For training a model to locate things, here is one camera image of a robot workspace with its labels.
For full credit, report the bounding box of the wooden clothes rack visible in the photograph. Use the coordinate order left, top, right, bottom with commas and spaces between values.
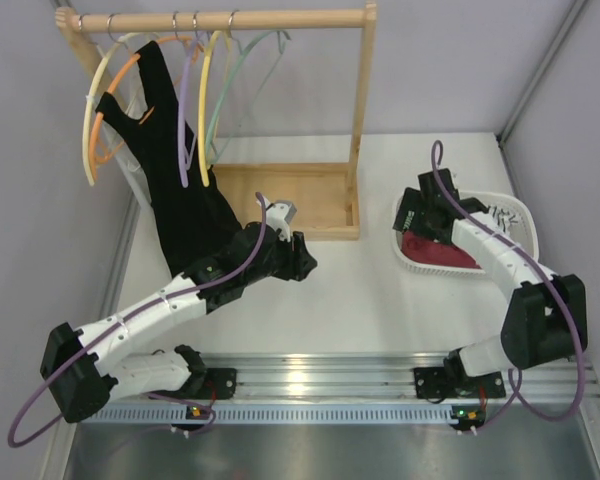
55, 2, 377, 241

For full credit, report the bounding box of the aluminium mounting rail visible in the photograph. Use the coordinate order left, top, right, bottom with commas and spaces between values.
202, 353, 577, 405

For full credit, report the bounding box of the black tank top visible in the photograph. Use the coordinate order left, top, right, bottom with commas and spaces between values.
96, 41, 242, 276

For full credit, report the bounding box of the slotted cable duct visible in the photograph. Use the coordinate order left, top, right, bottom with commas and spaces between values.
87, 402, 483, 425

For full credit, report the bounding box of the yellow hanger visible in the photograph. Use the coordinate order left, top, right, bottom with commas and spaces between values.
197, 30, 231, 187

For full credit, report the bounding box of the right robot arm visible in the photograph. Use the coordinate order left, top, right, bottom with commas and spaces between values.
393, 169, 588, 397

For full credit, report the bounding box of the orange hanger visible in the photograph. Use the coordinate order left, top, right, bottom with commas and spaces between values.
89, 34, 201, 167

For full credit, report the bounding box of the red tank top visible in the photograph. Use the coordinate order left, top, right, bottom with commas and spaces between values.
401, 231, 480, 269

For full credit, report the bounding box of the purple hanger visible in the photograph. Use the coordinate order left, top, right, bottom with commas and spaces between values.
177, 34, 200, 188

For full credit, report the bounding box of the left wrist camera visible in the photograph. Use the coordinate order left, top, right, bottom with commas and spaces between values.
264, 199, 297, 241

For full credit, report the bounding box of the black white striped garment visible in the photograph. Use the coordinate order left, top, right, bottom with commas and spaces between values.
489, 205, 520, 236

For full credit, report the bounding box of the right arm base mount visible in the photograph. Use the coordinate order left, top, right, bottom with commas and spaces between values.
413, 367, 506, 433

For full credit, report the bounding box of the green hanger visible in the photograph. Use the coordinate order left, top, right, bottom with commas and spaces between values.
205, 30, 291, 169

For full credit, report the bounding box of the white perforated plastic basket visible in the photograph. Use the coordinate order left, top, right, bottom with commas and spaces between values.
389, 190, 540, 279

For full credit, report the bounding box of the cream hanger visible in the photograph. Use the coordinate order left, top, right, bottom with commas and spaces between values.
81, 32, 141, 187

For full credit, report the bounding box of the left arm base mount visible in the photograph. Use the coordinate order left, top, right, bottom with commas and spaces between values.
144, 367, 239, 434

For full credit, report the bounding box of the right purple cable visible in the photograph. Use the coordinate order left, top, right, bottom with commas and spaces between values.
431, 140, 586, 422

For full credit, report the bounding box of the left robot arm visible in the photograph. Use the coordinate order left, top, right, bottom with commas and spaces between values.
40, 222, 317, 423

